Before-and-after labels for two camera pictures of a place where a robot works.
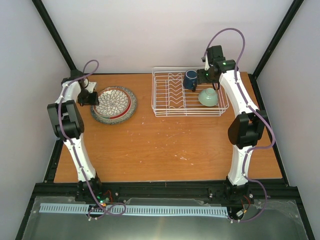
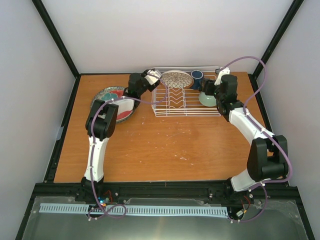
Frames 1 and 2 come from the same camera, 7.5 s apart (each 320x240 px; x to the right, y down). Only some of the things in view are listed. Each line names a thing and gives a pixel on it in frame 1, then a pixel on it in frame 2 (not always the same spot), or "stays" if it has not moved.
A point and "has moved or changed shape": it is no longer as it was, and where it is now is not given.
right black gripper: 201,78 → 207,86
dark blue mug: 190,80 stays
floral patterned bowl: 114,103 has moved or changed shape
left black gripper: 92,102 → 155,84
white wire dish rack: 170,98 stays
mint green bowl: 208,97 stays
